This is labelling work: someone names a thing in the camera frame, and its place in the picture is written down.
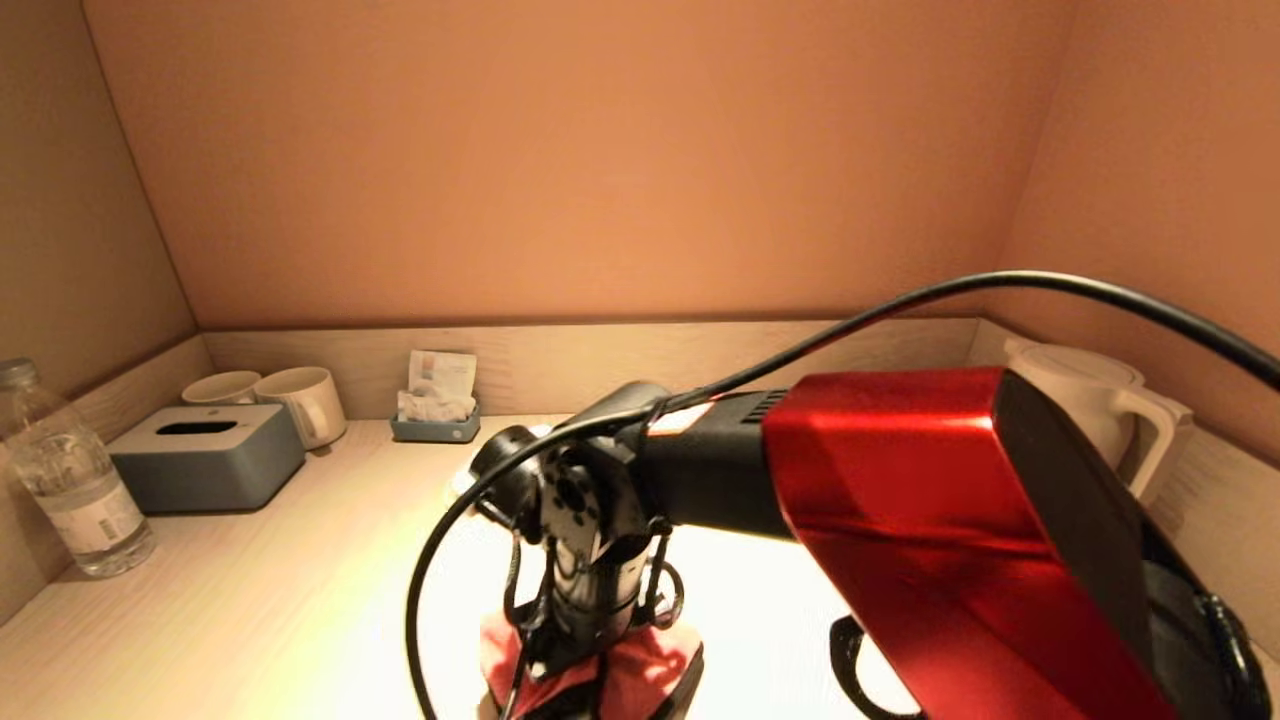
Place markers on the red and black right arm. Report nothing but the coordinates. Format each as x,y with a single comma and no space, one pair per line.
900,500

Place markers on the white electric kettle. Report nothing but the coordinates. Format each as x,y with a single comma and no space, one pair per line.
1100,400

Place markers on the small grey sachet tray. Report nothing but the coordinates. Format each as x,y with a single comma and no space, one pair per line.
434,430

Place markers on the clear plastic water bottle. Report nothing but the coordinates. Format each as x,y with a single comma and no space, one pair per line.
72,490

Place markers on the flat white tea sachet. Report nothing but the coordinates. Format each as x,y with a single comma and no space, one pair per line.
442,371

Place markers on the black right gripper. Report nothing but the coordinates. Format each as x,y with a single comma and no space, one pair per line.
595,600

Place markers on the crumpled white sachet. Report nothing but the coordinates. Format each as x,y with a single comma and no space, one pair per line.
432,407

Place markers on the white ceramic mug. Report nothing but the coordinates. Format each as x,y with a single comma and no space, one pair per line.
219,388
302,400

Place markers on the grey tissue box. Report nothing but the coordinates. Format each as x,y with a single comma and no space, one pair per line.
205,470

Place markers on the red cloth with black trim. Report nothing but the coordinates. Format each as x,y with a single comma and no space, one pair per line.
650,670

